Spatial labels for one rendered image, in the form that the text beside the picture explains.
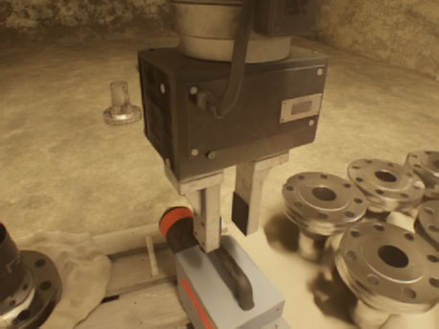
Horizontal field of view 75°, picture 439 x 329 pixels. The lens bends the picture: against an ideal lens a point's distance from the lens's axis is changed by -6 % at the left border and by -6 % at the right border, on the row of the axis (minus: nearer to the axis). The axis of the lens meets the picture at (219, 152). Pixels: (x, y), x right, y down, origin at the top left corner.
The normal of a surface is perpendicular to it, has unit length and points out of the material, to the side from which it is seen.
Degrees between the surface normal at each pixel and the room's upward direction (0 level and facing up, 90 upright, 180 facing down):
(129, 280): 0
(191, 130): 90
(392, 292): 0
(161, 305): 0
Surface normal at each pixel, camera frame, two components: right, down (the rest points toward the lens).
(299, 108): 0.50, 0.44
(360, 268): 0.02, -0.87
